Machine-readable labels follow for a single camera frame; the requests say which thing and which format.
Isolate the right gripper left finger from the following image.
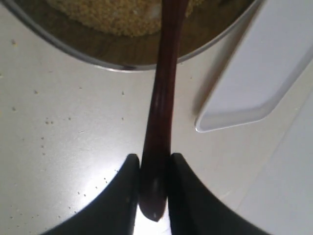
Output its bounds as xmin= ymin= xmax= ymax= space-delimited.
xmin=44 ymin=154 xmax=139 ymax=235

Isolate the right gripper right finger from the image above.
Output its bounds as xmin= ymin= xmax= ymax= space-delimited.
xmin=167 ymin=153 xmax=266 ymax=235

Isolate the dark red wooden spoon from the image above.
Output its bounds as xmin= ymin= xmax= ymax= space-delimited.
xmin=138 ymin=0 xmax=188 ymax=222

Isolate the steel bowl of yellow grain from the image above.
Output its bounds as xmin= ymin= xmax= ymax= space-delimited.
xmin=1 ymin=0 xmax=259 ymax=71

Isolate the white rectangular plastic tray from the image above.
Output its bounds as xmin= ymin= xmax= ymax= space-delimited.
xmin=195 ymin=0 xmax=313 ymax=133

